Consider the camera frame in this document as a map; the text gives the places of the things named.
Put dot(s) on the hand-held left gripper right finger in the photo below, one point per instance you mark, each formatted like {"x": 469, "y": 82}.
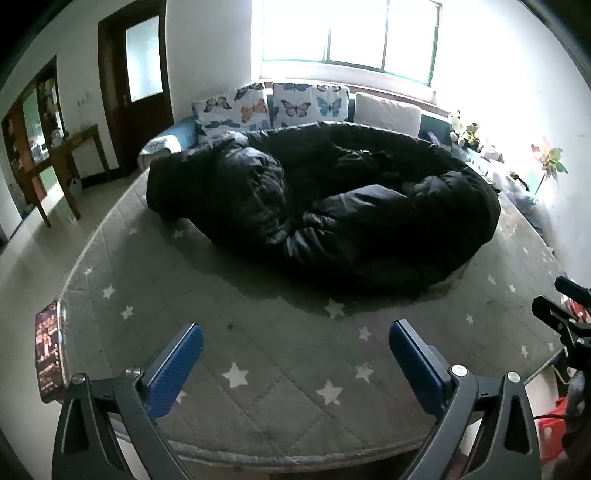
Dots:
{"x": 411, "y": 364}

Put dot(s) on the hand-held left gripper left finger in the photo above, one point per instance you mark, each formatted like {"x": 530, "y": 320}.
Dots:
{"x": 178, "y": 369}

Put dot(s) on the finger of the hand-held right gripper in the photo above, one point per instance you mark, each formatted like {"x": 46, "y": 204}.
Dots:
{"x": 575, "y": 290}
{"x": 558, "y": 316}

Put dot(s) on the black down jacket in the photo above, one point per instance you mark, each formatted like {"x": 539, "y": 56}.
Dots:
{"x": 323, "y": 207}

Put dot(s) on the grey star quilted mattress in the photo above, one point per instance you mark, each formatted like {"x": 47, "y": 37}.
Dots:
{"x": 277, "y": 369}

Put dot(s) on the clear plastic box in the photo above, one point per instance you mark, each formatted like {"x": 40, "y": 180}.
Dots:
{"x": 519, "y": 189}

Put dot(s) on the red plastic stool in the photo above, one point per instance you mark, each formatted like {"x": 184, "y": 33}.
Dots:
{"x": 554, "y": 434}

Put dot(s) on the smartphone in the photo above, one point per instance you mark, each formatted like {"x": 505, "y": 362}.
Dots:
{"x": 48, "y": 350}

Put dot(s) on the colourful pinwheel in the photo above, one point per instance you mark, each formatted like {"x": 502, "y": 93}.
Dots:
{"x": 549, "y": 159}

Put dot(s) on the pink plush toy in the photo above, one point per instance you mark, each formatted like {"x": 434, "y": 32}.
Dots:
{"x": 491, "y": 152}

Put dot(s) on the brown plush toy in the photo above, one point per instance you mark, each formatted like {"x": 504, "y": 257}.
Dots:
{"x": 471, "y": 134}

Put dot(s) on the white plush toy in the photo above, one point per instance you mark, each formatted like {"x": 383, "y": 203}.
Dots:
{"x": 456, "y": 123}

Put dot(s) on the white plastic jug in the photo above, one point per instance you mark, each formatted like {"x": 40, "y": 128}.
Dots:
{"x": 76, "y": 188}

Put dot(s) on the purple toy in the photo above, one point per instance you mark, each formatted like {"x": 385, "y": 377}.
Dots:
{"x": 432, "y": 137}

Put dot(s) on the grey patterned cloth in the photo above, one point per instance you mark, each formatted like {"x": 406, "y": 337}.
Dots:
{"x": 154, "y": 147}

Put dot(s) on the blue sofa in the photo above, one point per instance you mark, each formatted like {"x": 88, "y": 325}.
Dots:
{"x": 184, "y": 131}

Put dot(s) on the dark wooden door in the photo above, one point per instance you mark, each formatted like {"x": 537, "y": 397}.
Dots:
{"x": 138, "y": 124}

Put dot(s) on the wooden side table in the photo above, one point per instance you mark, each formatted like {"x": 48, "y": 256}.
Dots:
{"x": 78, "y": 138}

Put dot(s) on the plain white pillow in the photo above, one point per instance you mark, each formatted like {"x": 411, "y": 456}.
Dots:
{"x": 388, "y": 113}

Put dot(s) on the butterfly print pillow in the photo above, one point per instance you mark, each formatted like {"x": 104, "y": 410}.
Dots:
{"x": 304, "y": 104}
{"x": 231, "y": 110}

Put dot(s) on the wooden cabinet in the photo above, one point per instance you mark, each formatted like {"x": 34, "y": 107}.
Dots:
{"x": 23, "y": 138}

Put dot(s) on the green framed window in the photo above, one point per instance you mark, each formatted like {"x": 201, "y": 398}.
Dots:
{"x": 351, "y": 32}

